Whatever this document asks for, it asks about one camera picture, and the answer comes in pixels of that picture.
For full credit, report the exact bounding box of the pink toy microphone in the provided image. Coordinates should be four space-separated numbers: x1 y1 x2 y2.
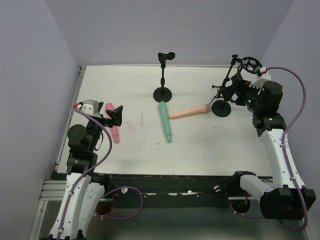
105 102 121 144

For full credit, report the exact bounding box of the green toy microphone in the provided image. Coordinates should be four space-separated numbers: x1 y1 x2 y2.
158 101 172 143

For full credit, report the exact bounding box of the black round-base mic stand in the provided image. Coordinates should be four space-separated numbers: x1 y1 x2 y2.
153 52 176 103
211 100 231 118

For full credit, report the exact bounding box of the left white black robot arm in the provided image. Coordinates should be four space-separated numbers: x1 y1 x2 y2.
47 100 123 240

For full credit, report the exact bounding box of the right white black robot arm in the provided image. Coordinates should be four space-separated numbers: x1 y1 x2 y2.
220 79 316 221

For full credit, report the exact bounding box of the beige toy microphone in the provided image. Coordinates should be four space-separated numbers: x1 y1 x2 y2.
168 103 211 119

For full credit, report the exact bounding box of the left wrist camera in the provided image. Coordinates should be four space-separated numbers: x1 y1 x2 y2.
74 99 99 116

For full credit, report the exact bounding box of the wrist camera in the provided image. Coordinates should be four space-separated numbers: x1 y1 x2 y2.
74 99 99 116
249 67 271 89

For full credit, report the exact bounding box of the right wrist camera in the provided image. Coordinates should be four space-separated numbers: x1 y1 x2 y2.
249 67 271 89

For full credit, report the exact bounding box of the black tripod shock-mount stand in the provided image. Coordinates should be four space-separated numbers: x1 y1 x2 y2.
209 54 263 104

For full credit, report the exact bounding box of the aluminium frame extrusion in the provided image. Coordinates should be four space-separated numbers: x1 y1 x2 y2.
28 66 87 240

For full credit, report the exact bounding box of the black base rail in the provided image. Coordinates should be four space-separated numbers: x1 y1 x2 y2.
91 173 252 209

